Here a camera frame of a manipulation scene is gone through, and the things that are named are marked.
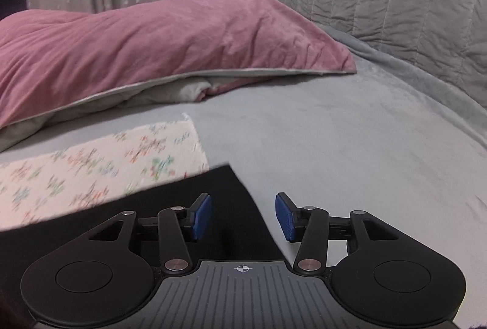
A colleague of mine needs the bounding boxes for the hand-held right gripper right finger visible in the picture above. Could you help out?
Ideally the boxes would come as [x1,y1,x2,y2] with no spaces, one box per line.
[275,192,400,273]

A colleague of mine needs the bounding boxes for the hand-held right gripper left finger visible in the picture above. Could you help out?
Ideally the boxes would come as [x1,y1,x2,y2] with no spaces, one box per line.
[88,193,212,275]

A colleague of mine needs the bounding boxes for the black pants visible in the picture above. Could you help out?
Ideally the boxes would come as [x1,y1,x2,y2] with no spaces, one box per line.
[0,162,287,299]

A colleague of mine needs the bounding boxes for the grey bed sheet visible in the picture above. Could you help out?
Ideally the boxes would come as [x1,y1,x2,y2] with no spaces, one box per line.
[0,24,487,329]

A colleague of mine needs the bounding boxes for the floral printed cloth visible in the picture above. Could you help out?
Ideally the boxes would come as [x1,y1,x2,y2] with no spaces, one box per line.
[0,113,210,229]

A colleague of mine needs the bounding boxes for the pink pillow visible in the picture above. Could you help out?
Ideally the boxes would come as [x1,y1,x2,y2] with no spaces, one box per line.
[0,0,357,153]

